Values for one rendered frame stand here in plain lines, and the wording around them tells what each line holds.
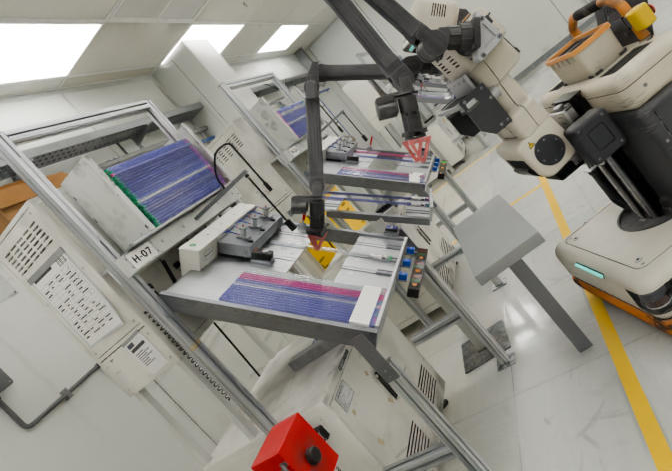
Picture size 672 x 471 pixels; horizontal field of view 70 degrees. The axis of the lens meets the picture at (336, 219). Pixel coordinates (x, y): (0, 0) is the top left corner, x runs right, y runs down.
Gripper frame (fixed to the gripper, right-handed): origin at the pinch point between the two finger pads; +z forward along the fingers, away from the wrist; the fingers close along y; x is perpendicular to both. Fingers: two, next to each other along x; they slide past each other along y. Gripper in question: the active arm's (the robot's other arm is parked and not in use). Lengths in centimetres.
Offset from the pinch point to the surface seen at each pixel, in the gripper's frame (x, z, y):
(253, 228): -26.4, -5.8, 1.3
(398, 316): 22, 88, -97
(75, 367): -146, 97, -11
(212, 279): -27.5, 0.3, 33.7
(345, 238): 6.5, 3.3, -19.2
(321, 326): 16, 2, 49
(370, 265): 22.5, 1.5, 6.3
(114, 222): -60, -19, 38
